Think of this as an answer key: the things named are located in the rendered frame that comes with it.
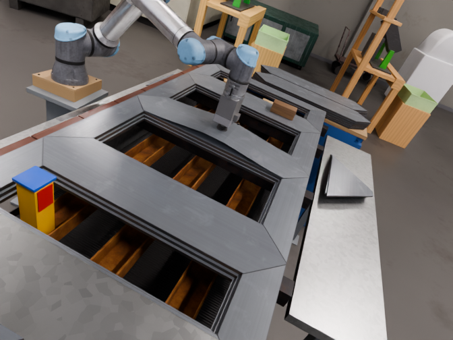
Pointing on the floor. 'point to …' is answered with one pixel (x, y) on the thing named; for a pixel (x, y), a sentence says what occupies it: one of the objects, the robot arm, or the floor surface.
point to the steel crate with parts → (69, 8)
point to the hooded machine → (431, 65)
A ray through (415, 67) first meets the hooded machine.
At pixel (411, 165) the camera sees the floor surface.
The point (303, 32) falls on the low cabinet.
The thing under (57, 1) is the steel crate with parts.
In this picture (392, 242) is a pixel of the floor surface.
